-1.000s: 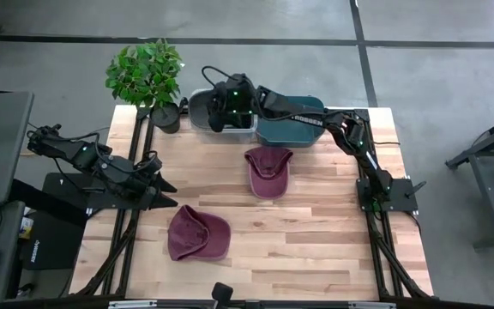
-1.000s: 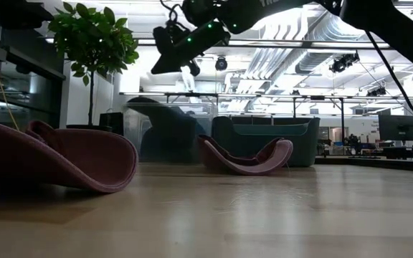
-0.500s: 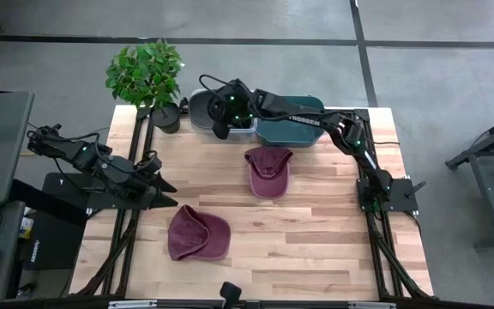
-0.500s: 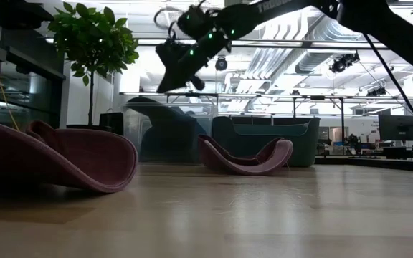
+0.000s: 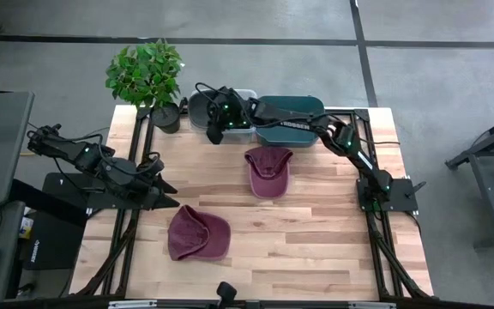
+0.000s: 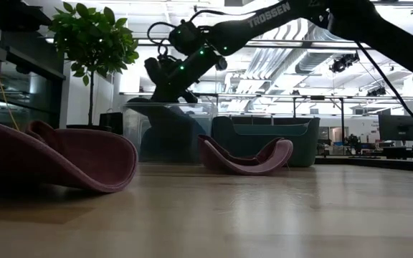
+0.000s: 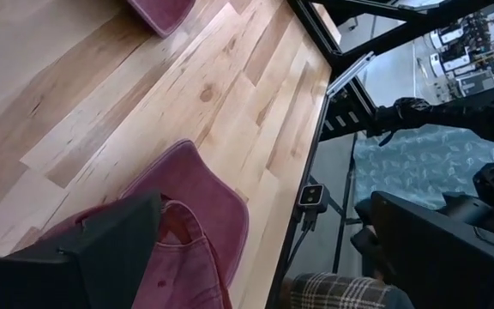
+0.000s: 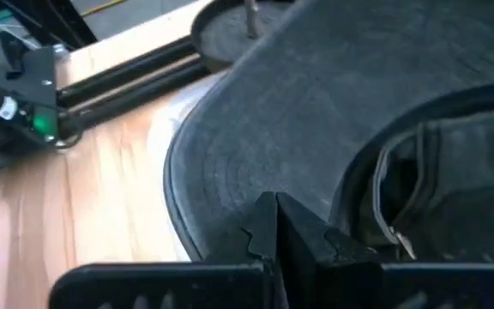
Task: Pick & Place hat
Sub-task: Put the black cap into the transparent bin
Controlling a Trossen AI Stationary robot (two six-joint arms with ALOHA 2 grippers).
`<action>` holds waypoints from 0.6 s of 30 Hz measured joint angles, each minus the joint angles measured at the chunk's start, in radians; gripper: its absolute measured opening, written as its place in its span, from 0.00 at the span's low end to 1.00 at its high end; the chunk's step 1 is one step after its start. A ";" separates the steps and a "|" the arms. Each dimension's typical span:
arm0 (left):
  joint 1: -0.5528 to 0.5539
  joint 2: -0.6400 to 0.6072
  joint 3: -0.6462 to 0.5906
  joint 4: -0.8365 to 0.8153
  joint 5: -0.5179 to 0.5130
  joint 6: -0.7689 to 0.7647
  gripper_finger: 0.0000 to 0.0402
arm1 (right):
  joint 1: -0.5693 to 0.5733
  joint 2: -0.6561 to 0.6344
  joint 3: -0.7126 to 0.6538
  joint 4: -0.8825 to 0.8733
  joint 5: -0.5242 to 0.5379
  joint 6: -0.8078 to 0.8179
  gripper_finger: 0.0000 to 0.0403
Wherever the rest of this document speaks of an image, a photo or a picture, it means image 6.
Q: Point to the dark background desk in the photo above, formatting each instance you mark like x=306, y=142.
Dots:
x=403, y=152

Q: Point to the maroon baseball cap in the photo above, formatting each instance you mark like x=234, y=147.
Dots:
x=242, y=166
x=66, y=161

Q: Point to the silver ventilation duct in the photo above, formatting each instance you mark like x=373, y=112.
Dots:
x=307, y=61

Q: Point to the black ceiling spotlight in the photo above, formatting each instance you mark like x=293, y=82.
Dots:
x=344, y=62
x=376, y=92

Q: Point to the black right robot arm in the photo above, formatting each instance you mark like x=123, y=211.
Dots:
x=271, y=21

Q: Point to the green plant in black pot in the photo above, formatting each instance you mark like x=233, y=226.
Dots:
x=91, y=39

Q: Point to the small dark rectangular object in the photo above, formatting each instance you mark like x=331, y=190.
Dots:
x=111, y=123

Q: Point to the clear plastic bin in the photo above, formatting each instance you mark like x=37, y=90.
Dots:
x=131, y=136

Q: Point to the teal plastic bin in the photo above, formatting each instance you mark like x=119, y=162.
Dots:
x=305, y=143

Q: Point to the black computer monitor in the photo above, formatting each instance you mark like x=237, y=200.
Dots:
x=398, y=127

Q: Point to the black aluminium table frame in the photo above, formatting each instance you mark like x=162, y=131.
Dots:
x=371, y=164

